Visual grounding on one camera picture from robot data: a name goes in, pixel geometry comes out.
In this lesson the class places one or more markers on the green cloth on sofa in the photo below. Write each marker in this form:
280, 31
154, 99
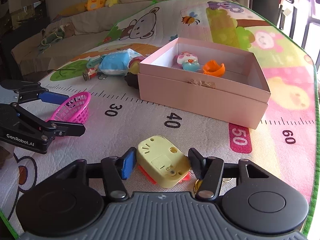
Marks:
52, 37

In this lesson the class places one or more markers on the blue tissue pack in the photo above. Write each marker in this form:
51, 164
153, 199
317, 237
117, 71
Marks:
117, 63

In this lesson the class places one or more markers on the orange plastic cup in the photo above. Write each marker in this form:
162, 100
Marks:
212, 68

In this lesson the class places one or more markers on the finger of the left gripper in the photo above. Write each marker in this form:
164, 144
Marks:
62, 128
51, 97

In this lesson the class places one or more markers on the pink round tin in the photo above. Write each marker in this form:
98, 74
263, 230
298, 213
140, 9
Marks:
131, 77

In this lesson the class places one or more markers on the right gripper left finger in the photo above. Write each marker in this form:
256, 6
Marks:
115, 171

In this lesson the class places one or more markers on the pink mushroom squishy toy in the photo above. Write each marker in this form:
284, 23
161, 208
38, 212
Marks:
186, 61

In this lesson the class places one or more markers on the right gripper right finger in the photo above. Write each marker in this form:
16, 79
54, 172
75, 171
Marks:
209, 171

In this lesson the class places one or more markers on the green plastic clip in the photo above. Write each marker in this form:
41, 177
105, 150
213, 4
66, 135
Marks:
94, 63

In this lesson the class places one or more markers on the yellow duck plush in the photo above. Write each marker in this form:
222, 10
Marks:
95, 4

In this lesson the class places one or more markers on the red wind-up doll toy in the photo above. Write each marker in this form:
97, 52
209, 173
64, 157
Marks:
89, 73

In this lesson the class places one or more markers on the pink plastic basket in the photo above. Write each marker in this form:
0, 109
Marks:
74, 109

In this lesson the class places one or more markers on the pink cardboard box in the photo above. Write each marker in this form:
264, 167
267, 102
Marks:
240, 96

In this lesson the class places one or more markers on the beige sofa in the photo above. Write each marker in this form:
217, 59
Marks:
70, 36

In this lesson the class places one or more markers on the long yellow plush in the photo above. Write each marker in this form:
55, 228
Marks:
73, 10

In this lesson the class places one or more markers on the dark glass cabinet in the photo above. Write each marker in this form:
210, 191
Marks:
22, 20

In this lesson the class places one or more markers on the yellow plastic toy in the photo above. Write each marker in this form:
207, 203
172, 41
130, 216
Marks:
162, 161

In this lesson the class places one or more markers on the colourful cartoon play mat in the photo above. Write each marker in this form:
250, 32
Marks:
286, 141

